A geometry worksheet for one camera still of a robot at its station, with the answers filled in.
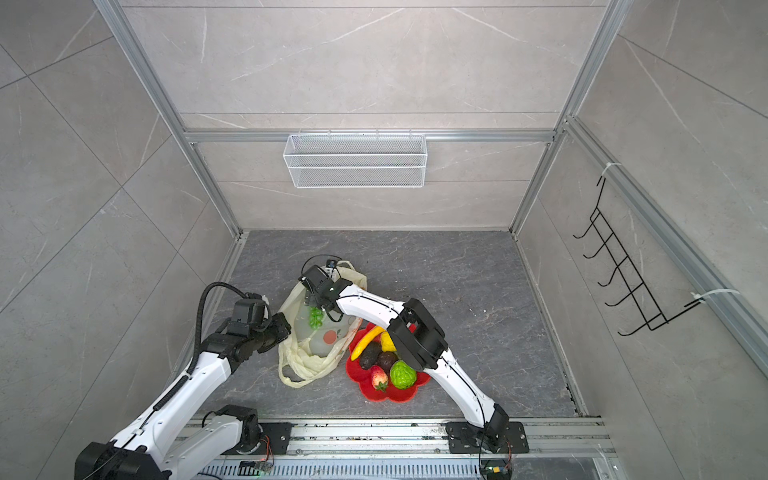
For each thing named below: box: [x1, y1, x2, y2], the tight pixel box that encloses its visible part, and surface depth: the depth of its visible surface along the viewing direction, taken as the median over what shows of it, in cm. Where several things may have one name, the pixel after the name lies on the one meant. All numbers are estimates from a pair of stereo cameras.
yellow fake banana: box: [351, 326, 385, 362], surface depth 85 cm
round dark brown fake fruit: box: [376, 351, 398, 375], surface depth 84 cm
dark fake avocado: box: [360, 341, 382, 370], surface depth 84 cm
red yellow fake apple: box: [371, 365, 388, 392], surface depth 81 cm
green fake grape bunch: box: [308, 306, 324, 330], surface depth 95 cm
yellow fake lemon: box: [380, 331, 397, 352], surface depth 87 cm
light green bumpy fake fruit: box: [390, 360, 417, 390], surface depth 79 cm
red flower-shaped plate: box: [346, 323, 431, 403], surface depth 81 cm
